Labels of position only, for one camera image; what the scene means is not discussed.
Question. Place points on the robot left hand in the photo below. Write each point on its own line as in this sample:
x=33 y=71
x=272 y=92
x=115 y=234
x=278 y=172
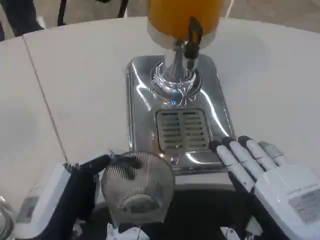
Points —
x=77 y=190

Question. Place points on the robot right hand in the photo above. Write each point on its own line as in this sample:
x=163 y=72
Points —
x=280 y=185

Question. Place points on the clear ribbed glass cup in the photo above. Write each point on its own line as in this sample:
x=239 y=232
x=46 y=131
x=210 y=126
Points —
x=140 y=185

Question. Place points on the robot left silver forearm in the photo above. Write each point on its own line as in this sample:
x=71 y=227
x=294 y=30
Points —
x=5 y=220

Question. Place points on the robot dark torso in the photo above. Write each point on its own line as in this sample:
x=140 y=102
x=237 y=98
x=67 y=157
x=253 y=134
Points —
x=200 y=215

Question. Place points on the steel drip tray grid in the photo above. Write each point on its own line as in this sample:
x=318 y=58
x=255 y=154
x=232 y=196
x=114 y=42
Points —
x=182 y=130

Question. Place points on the orange juice dispenser steel base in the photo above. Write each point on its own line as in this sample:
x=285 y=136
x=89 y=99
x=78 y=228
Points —
x=175 y=82

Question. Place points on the black tap lever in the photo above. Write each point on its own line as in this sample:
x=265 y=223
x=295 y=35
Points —
x=193 y=37

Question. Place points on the black stand leg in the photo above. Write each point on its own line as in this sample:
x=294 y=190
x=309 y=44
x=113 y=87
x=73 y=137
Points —
x=123 y=7
x=62 y=11

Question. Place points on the person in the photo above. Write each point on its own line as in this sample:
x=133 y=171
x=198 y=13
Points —
x=20 y=15

